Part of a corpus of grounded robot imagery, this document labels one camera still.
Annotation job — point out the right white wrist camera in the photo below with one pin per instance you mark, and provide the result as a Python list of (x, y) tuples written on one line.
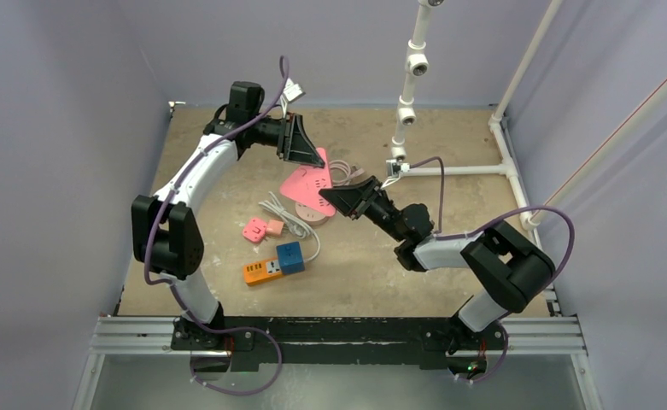
[(396, 168)]

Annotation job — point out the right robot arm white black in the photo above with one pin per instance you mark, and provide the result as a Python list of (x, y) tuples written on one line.
[(511, 269)]

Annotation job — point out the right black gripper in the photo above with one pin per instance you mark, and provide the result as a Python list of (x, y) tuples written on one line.
[(365, 201)]

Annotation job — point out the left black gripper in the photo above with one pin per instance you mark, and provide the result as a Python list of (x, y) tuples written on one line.
[(295, 146)]

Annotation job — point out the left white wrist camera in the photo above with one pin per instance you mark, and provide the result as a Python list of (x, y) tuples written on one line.
[(292, 91)]

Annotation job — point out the pink triangular power strip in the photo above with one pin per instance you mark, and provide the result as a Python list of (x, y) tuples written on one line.
[(304, 184)]

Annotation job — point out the pink square plug adapter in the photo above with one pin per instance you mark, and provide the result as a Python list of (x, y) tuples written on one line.
[(255, 230)]

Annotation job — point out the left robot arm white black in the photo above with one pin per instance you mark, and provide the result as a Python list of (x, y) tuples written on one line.
[(165, 235)]

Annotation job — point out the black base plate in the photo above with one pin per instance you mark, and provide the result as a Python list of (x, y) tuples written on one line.
[(431, 343)]

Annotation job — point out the orange power strip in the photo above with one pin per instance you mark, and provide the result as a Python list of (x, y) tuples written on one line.
[(261, 272)]

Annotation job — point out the blue cube socket adapter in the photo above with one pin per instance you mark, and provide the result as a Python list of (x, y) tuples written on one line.
[(290, 258)]

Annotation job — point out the light pink small plug adapter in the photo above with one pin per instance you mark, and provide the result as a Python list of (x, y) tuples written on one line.
[(275, 228)]

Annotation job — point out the aluminium rail frame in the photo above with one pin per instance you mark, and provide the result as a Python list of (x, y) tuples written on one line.
[(152, 336)]

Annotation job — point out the pink round power strip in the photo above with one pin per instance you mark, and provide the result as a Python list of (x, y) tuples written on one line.
[(310, 216)]

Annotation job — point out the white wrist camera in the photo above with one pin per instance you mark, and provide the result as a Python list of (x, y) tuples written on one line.
[(292, 91), (396, 168)]

